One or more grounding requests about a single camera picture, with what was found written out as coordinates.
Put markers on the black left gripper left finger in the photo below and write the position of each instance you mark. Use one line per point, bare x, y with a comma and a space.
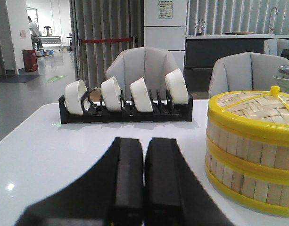
110, 193

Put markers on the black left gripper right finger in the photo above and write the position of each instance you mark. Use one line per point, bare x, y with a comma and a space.
173, 195

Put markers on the bamboo steamer tier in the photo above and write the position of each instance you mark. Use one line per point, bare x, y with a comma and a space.
248, 148
258, 187

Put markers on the woven bamboo steamer lid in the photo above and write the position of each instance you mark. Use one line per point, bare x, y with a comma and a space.
258, 115

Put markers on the black bowl rack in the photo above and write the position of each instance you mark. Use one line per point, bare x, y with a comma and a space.
98, 113

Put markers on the white bowl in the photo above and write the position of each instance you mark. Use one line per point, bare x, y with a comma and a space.
175, 84
73, 94
110, 91
140, 96

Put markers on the white bowl far left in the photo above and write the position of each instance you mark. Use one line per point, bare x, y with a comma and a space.
73, 94

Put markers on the grey chair left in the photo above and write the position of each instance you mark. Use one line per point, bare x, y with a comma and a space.
152, 64

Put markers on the grey chair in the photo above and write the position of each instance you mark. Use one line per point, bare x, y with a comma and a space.
245, 71
275, 46
152, 64

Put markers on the dark counter with white top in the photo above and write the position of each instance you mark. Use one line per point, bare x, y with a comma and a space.
201, 53

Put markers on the red barrier belt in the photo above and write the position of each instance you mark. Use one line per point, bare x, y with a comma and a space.
131, 39

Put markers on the red bin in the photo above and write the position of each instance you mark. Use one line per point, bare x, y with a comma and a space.
30, 60

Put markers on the glass pot lid with knob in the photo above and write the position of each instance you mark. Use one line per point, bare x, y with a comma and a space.
282, 74

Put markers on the walking person in background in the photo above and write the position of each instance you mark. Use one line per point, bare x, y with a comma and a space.
36, 43

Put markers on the white cabinet column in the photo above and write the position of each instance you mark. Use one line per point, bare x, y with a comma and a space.
165, 25

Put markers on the shallow plate on counter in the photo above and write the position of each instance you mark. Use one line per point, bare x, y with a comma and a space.
242, 32

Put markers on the grey chair far right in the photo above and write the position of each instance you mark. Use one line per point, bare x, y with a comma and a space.
275, 46

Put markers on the chrome faucet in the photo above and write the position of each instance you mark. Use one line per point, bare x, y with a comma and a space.
272, 15

